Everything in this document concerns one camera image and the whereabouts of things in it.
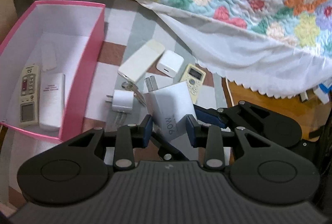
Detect large white charger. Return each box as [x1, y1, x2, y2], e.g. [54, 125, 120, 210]
[143, 76, 198, 144]

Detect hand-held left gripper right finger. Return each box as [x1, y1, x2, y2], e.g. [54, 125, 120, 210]
[185, 115, 275, 170]

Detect white cube charger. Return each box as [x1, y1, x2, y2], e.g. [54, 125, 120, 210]
[156, 50, 184, 77]

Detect silver keys on ring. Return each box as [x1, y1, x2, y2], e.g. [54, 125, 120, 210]
[121, 80, 147, 106]

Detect pink cardboard box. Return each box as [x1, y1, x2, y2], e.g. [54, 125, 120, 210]
[0, 0, 106, 143]

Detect checkered rug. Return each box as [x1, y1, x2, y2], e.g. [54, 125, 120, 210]
[0, 0, 232, 204]

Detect long cream power bank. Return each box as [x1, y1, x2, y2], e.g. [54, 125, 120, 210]
[117, 39, 166, 83]

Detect white scalloped bed sheet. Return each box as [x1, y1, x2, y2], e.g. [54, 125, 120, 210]
[135, 0, 332, 98]

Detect small yellow remote control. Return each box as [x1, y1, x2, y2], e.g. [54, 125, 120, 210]
[180, 63, 206, 104]

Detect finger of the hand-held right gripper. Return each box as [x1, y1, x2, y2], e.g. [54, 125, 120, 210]
[193, 101, 273, 133]
[152, 133, 186, 161]

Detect white remote control red label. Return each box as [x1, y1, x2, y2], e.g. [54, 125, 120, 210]
[39, 73, 66, 132]

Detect brown cardboard box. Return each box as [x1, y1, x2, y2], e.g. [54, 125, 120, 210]
[0, 0, 16, 44]

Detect white and blue packaging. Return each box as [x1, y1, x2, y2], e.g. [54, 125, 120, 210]
[299, 77, 332, 105]

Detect large cream remote control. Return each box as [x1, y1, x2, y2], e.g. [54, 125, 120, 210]
[19, 64, 40, 128]

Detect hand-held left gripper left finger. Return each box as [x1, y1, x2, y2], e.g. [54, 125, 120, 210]
[68, 114, 153, 171]

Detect small white plug charger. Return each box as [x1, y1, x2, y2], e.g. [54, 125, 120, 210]
[105, 89, 134, 113]

